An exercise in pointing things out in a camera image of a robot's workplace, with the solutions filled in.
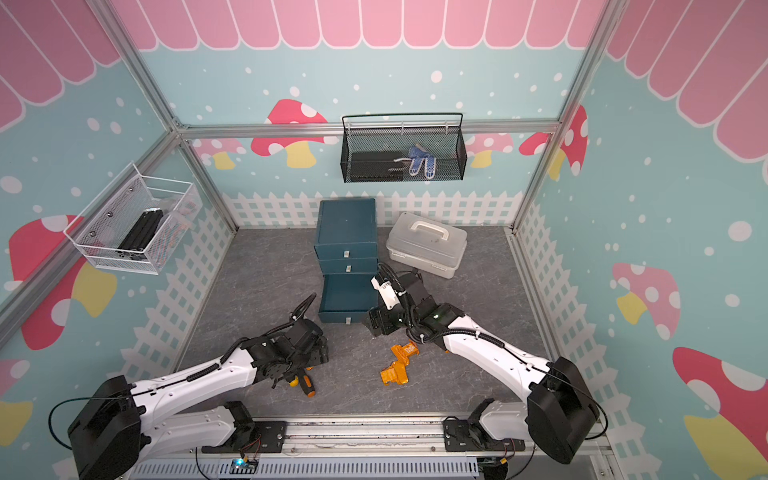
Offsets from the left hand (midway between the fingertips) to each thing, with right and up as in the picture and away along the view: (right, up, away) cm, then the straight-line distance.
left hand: (316, 357), depth 84 cm
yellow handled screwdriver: (-5, -6, -3) cm, 8 cm away
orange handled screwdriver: (-1, -7, -4) cm, 8 cm away
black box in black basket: (+17, +56, +7) cm, 59 cm away
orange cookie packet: (+25, 0, +3) cm, 25 cm away
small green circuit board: (-15, -23, -12) cm, 30 cm away
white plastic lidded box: (+33, +32, +15) cm, 49 cm away
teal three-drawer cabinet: (+8, +28, +4) cm, 30 cm away
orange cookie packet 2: (+23, -4, -1) cm, 23 cm away
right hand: (+17, +13, -5) cm, 22 cm away
